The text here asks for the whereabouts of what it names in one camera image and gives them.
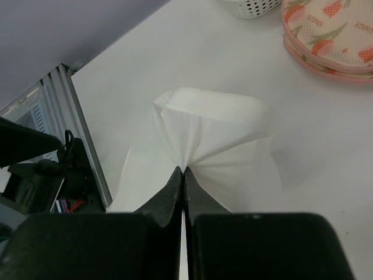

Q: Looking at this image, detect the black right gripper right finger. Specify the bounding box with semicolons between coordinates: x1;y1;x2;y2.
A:
182;169;354;279

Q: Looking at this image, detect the peach floral laundry bag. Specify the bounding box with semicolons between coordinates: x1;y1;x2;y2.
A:
281;0;372;83

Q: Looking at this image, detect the white plastic laundry basket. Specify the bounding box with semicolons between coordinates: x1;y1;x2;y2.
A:
220;0;283;19

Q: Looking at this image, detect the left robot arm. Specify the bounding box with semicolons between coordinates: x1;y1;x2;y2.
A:
1;118;104;215

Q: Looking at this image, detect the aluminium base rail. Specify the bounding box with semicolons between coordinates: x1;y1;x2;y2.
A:
1;64;112;212

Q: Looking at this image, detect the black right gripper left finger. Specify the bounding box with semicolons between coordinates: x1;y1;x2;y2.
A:
1;168;183;279

